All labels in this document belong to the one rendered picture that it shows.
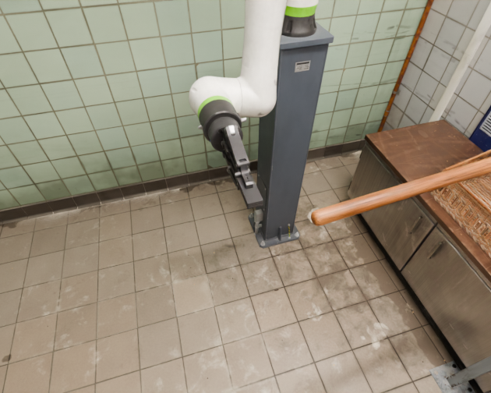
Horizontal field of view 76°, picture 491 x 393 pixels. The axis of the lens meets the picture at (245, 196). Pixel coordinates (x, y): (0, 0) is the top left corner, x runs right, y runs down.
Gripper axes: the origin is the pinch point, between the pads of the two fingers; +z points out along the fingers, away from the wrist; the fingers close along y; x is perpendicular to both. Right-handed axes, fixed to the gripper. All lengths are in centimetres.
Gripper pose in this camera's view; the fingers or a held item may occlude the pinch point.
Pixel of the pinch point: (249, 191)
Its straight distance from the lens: 59.7
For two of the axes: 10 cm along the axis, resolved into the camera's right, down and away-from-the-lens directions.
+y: 0.0, 6.7, 7.4
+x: -9.6, 2.2, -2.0
